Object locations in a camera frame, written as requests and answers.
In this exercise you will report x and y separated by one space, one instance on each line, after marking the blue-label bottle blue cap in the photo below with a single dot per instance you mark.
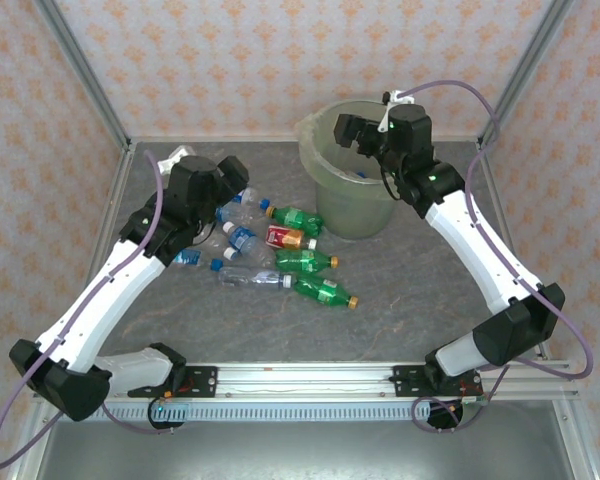
187 257
252 195

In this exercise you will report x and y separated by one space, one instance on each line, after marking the blue-label bottle white cap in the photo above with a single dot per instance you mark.
240 214
240 238

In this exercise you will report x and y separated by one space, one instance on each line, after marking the green plastic soda bottle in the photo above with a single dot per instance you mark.
295 217
305 260
325 290

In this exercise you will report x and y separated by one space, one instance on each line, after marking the red-orange label bottle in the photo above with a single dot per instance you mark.
282 236

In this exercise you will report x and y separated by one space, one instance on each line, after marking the crushed clear bottle white cap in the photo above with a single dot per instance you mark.
230 253

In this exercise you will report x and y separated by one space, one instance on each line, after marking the long clear bottle white cap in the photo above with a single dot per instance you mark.
250 279

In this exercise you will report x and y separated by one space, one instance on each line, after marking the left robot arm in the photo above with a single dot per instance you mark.
97 315

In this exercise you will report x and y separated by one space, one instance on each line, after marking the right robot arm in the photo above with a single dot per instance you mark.
472 250

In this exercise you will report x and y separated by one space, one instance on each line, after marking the green plastic bin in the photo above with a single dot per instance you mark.
350 215

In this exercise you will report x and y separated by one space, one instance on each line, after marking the metal sheet shelf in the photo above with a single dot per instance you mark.
300 450

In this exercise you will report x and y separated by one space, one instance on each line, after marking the small green circuit board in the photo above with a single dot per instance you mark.
472 400

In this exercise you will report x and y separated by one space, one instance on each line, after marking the aluminium back frame bar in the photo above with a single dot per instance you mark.
230 138

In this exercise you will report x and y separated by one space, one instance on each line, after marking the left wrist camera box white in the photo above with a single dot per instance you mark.
180 154

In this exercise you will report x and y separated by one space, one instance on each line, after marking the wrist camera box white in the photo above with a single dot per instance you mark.
397 97
180 154

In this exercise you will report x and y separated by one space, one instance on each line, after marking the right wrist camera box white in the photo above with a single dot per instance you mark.
397 97

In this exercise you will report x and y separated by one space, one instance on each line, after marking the aluminium frame post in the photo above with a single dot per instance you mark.
526 65
82 65

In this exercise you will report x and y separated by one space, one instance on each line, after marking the aluminium frame leg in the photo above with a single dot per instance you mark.
30 445
572 440

